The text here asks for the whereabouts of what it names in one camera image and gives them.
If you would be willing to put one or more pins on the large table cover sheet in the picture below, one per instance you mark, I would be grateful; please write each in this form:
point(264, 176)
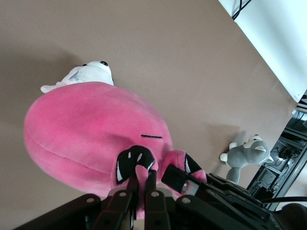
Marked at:
point(168, 60)

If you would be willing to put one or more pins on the white table edge board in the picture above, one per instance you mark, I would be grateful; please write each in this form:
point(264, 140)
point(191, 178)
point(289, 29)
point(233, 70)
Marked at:
point(275, 36)

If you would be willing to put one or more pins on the grey white husky plush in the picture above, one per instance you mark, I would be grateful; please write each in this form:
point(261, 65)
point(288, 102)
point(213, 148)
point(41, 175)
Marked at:
point(247, 155)

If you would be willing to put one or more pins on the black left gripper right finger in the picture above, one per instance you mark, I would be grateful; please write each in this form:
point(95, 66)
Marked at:
point(156, 208)

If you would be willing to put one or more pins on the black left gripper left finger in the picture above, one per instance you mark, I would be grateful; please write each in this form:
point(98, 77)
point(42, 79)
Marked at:
point(120, 206)

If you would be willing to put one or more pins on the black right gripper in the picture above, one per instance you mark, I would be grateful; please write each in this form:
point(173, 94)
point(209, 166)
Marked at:
point(230, 184)

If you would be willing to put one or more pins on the white pink plush dog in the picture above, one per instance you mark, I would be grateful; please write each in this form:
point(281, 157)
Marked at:
point(96, 72)

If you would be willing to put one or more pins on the pink round plush toy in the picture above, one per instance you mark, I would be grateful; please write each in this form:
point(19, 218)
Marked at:
point(84, 131)

